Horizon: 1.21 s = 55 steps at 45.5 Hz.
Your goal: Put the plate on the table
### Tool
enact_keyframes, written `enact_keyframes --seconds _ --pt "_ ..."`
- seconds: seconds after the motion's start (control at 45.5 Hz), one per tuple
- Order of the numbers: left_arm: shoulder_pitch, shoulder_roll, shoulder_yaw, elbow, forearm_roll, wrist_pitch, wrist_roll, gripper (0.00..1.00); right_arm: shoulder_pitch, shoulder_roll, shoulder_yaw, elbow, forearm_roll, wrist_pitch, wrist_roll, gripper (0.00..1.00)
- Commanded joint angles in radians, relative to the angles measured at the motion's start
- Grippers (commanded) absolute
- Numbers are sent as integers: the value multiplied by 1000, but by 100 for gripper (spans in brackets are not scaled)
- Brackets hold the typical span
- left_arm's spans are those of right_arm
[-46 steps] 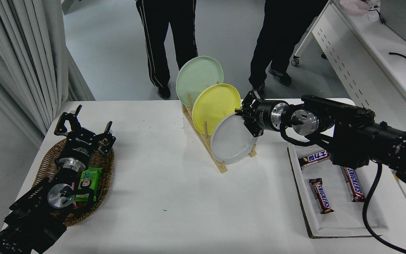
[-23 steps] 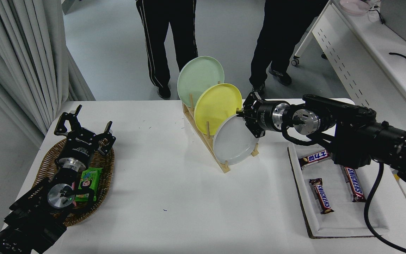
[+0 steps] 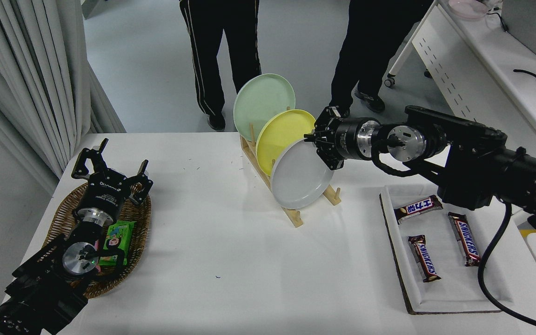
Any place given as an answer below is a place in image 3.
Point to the grey plate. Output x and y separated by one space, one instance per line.
296 179

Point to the brown wicker basket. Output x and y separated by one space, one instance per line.
61 214

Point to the pale grey curtain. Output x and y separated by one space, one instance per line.
16 70

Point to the wooden plate rack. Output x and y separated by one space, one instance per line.
297 221

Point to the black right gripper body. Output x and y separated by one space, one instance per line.
348 138

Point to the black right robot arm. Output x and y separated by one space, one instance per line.
472 158

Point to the grey laptop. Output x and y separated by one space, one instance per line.
528 23

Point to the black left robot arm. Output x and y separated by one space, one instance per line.
49 288

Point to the pale green plate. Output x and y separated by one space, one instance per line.
261 100

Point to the green snack packet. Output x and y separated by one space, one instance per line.
117 239

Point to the person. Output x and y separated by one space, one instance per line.
370 37
212 46

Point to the brown Snickers bar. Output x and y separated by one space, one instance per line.
424 258
465 239

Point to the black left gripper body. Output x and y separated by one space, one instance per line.
105 193

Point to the brown snack bar white label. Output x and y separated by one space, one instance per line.
418 208

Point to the yellow plate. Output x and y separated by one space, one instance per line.
279 135

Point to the white foam tray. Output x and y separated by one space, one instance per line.
458 288

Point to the pink plate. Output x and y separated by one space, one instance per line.
468 8

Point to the pink snack packet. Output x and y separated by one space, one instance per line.
97 245

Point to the white desk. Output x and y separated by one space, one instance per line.
482 70

